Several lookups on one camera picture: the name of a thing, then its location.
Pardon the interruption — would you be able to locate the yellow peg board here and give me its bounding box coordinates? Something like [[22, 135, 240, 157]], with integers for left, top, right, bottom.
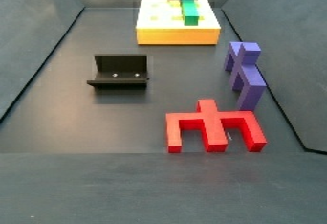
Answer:
[[134, 0, 221, 45]]

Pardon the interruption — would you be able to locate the red shaped block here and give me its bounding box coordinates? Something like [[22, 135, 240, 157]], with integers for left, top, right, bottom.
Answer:
[[165, 100, 266, 153]]

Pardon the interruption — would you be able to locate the purple shaped block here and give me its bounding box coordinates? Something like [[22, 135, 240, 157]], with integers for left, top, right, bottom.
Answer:
[[222, 42, 265, 111]]

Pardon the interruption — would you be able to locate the green block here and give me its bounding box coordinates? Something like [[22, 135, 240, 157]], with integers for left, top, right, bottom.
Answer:
[[180, 0, 198, 26]]

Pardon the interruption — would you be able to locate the black angle bracket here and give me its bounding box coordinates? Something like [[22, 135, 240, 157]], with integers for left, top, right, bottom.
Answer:
[[86, 54, 148, 87]]

